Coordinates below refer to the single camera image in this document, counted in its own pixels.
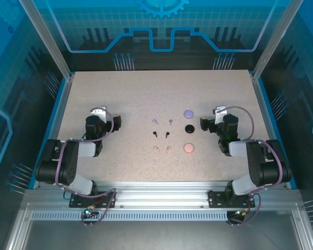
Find aluminium frame post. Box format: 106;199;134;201
18;0;75;80
251;0;298;80

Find left arm cable connector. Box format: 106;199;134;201
81;205;100;219

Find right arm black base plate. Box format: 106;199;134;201
208;190;256;209

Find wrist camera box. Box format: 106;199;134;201
213;105;227;124
90;105;108;118

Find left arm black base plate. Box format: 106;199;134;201
69;191;117;209

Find slotted grey cable duct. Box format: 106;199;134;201
30;211;229;221

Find aluminium mounting rail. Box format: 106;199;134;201
23;181;303;209

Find arm cable connector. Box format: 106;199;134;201
81;205;100;219
228;208;251;219

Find blue table edge rail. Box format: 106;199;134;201
250;72;299;190
32;74;75;190

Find right arm cable connector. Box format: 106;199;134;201
228;208;251;219

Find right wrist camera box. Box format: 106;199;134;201
213;105;227;124

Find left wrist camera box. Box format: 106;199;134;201
90;105;108;118

